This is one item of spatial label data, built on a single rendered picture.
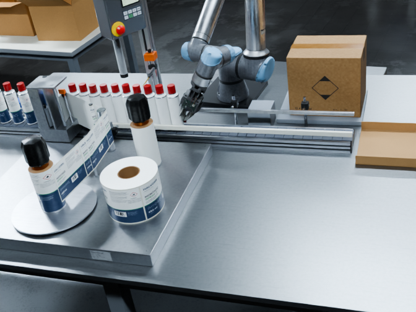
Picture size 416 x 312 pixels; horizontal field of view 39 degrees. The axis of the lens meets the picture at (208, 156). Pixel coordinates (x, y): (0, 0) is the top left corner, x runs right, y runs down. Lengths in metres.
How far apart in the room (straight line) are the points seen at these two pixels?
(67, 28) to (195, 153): 2.00
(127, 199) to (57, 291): 1.01
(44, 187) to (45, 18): 2.22
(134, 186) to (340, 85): 1.00
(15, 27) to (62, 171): 2.44
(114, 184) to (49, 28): 2.34
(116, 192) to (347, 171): 0.86
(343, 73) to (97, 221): 1.14
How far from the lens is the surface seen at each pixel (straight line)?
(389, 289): 1.79
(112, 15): 2.42
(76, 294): 2.83
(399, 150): 2.36
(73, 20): 4.06
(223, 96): 2.74
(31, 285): 2.97
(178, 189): 2.14
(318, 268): 1.84
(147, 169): 2.02
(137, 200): 1.97
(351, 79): 2.46
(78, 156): 2.21
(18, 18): 4.42
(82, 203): 2.17
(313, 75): 2.48
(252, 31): 2.57
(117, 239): 1.98
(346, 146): 2.33
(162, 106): 2.47
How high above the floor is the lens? 2.10
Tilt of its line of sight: 32 degrees down
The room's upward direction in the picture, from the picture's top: 9 degrees counter-clockwise
